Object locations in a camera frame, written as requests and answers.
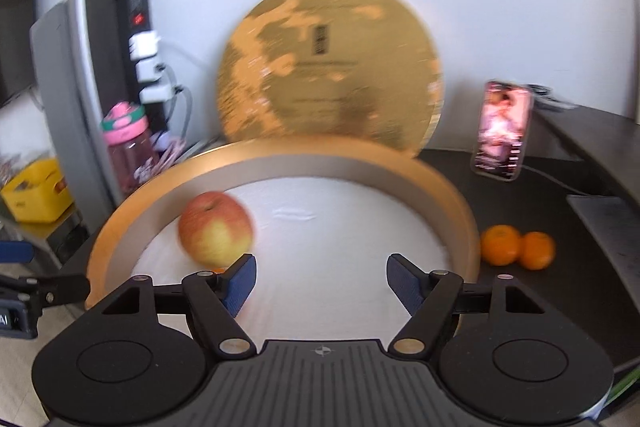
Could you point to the lilac striped object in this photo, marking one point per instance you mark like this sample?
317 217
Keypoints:
167 152

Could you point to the small orange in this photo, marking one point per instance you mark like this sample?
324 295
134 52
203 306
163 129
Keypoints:
537 251
218 270
500 244

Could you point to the small dark object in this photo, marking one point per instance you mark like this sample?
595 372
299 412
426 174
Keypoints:
550 97

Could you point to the smartphone with lit screen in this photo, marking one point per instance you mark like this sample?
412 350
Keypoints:
502 132

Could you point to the gold round box base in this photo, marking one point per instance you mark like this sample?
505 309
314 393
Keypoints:
120 232

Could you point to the gold baranda gift box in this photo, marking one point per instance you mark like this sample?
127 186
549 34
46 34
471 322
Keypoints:
325 72

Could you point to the grey computer tower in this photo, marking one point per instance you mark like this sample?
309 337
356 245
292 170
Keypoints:
75 82

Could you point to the white charger plug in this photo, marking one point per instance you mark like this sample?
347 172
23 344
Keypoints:
157 92
150 71
144 45

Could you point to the black desk shelf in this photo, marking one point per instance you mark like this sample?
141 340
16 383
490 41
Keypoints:
600 142

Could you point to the yellow plastic box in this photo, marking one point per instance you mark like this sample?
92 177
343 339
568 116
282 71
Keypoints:
35 192

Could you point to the red yellow apple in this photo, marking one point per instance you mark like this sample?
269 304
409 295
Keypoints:
215 227

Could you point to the black desktop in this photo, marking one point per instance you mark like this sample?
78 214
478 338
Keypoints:
500 207

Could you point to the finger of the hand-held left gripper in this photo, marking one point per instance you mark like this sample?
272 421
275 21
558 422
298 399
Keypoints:
55 288
15 252

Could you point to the black monitor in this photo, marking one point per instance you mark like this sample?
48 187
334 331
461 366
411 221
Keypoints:
15 7

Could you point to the pink water bottle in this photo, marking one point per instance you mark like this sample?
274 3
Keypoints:
129 152

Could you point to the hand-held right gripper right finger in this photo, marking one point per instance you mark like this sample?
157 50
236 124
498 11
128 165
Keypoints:
403 283

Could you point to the black power strip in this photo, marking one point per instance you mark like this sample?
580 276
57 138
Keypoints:
137 7

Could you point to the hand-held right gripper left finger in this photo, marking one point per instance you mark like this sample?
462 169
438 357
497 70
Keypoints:
241 286

